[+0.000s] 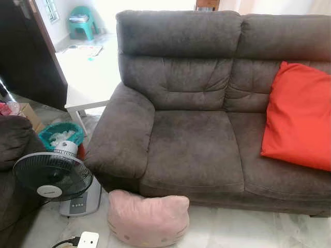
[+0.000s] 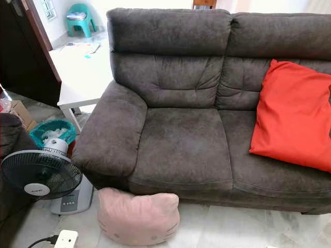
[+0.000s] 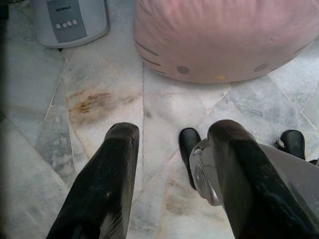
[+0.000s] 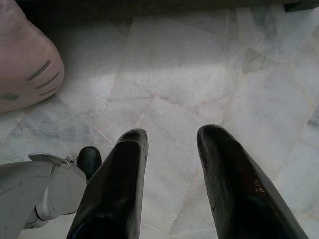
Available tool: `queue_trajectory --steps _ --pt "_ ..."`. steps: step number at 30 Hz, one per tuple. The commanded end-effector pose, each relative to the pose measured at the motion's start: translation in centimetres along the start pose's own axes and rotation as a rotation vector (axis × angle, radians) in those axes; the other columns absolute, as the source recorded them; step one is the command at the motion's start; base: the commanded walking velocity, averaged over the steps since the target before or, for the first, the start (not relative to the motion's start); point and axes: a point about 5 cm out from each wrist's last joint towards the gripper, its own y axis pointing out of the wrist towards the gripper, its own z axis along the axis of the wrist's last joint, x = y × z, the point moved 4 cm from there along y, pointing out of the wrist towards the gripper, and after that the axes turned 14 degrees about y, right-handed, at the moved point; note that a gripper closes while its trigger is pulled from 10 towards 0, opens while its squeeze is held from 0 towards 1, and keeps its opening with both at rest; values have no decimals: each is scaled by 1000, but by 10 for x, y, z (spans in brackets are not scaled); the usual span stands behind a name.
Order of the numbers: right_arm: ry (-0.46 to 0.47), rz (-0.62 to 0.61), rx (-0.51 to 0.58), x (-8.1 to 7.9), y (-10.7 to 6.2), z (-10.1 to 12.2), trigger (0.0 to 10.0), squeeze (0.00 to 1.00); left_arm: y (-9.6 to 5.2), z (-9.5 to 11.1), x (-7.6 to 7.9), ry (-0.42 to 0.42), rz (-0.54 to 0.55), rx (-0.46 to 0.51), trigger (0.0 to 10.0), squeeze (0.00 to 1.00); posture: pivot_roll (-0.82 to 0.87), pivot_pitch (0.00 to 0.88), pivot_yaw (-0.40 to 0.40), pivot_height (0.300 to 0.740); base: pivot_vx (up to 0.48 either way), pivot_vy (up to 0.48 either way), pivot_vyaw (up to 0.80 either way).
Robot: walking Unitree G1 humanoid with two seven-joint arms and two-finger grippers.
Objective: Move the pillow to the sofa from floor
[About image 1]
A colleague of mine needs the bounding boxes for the black and white floor fan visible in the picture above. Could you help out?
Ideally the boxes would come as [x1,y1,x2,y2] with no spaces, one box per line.
[13,139,102,218]

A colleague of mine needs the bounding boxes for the red pillow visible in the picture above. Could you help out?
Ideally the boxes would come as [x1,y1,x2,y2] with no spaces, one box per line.
[260,61,331,172]

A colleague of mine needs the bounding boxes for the papers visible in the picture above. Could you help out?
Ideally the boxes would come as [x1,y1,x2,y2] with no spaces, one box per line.
[69,45,103,56]

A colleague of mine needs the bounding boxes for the teal plastic basket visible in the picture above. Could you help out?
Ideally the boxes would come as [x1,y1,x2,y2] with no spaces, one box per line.
[38,122,85,151]

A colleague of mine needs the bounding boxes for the brown wooden chair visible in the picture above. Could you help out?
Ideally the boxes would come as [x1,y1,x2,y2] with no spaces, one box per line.
[195,0,220,12]

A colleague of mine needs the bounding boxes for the brown cardboard box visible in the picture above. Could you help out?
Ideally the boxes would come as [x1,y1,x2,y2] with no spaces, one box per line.
[18,102,44,132]

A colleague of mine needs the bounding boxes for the white power strip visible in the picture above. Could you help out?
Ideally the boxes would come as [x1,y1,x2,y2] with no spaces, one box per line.
[77,231,100,248]

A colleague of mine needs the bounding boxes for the crumpled clear plastic bag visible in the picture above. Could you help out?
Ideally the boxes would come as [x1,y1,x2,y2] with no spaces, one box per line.
[0,101,20,117]

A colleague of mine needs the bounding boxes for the dark wooden door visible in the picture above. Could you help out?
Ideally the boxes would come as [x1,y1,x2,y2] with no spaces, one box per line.
[0,0,68,111]

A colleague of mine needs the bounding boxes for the black power cable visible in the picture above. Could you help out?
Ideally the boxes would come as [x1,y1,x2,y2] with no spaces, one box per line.
[52,236,81,248]

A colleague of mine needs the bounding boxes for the pink cat face pillow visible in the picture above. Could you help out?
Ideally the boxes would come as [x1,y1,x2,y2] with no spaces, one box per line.
[107,189,190,248]

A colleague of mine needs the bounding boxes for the window with grille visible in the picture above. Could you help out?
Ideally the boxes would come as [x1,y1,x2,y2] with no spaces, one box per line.
[43,0,59,23]

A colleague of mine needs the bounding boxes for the white table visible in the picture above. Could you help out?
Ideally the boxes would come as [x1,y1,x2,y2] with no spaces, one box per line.
[56,39,122,136]

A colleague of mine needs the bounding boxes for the teal plastic stool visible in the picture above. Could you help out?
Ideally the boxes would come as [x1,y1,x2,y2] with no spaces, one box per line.
[68,6,97,41]

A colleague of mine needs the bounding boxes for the dark brown fabric sofa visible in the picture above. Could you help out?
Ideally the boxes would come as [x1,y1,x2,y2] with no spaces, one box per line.
[84,9,331,218]

